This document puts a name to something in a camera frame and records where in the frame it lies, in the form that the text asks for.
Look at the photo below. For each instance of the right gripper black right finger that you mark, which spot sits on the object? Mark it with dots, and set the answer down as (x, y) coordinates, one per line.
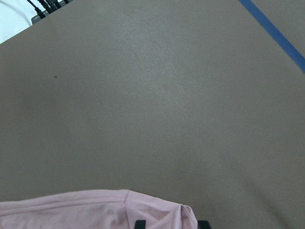
(204, 224)

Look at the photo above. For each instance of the pink Snoopy t-shirt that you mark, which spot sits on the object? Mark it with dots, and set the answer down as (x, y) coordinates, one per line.
(96, 209)

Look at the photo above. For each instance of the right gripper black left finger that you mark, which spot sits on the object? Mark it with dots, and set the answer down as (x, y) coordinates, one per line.
(140, 224)

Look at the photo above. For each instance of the black hub with cables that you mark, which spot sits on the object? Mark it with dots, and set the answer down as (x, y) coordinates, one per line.
(43, 8)

